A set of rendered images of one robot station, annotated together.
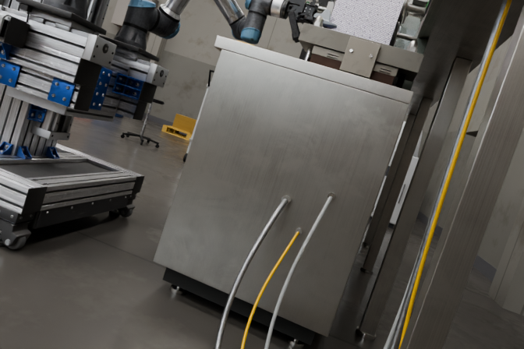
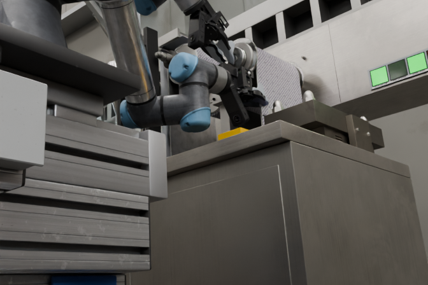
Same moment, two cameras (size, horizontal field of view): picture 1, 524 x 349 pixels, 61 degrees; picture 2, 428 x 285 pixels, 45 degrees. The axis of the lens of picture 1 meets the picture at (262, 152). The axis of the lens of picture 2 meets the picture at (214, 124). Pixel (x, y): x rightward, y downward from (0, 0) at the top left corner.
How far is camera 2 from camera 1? 1.67 m
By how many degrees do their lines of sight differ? 65
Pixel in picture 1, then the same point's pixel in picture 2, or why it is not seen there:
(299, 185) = not seen: outside the picture
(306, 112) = (374, 209)
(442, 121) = not seen: hidden behind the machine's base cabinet
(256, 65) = (325, 159)
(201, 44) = not seen: outside the picture
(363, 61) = (366, 140)
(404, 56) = (374, 132)
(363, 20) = (282, 97)
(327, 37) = (333, 116)
